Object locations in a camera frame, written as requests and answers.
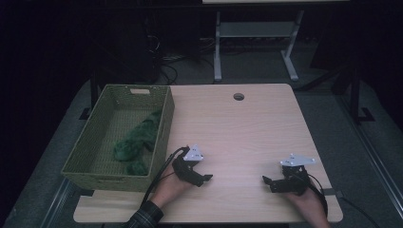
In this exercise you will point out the grey tape strip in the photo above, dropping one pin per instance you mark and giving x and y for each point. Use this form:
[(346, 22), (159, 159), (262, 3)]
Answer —
[(332, 192)]

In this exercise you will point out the green plush dinosaur garment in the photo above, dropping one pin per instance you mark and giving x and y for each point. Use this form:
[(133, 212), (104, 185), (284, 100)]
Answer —
[(138, 142)]

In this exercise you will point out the black stand with foot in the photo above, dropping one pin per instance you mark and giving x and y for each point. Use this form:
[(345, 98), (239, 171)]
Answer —
[(94, 95), (355, 95)]

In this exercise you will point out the grey metal stand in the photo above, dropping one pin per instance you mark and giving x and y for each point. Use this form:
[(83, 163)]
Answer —
[(256, 29)]

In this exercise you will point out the green woven basket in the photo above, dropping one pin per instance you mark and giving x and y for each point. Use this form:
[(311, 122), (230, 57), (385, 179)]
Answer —
[(95, 152)]

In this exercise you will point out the round table grommet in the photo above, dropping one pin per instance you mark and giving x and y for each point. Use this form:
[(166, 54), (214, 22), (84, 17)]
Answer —
[(238, 96)]

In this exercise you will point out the person's left hand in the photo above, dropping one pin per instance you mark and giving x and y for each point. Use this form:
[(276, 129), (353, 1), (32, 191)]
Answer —
[(169, 191)]

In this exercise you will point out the metal floor rail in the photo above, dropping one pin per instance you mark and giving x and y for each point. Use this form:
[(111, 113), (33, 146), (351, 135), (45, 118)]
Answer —
[(58, 202), (377, 158)]

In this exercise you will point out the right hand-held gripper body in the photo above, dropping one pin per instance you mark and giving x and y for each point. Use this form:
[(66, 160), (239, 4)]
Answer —
[(296, 180)]

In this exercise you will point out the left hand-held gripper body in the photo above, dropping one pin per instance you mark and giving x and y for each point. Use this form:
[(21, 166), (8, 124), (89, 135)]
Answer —
[(185, 167)]

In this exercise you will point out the person's right hand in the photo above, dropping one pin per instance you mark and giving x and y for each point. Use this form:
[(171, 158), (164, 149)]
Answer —
[(309, 204)]

